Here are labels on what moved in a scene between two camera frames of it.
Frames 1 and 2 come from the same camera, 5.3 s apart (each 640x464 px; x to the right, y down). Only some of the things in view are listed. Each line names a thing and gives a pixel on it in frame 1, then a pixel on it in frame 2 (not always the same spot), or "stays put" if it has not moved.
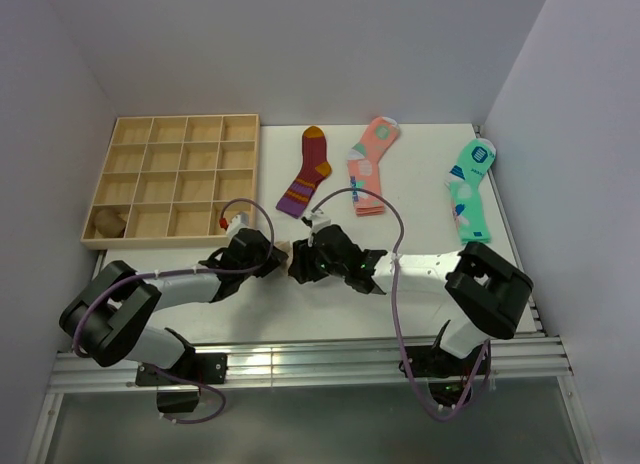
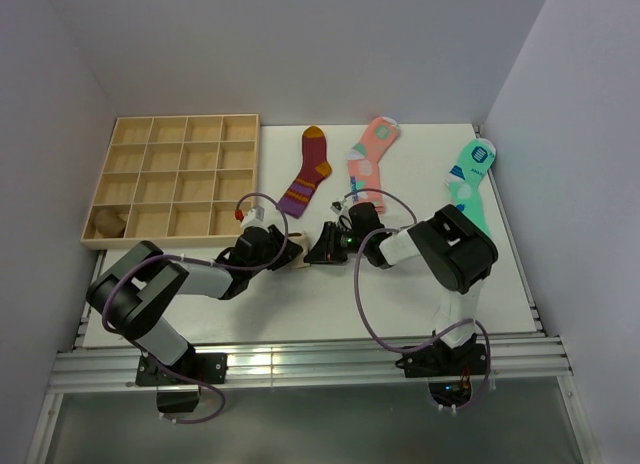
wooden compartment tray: [169, 178] stays put
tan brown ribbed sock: [110, 224] stays put
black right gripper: [302, 260] → [326, 250]
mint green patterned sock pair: [463, 184] stays put
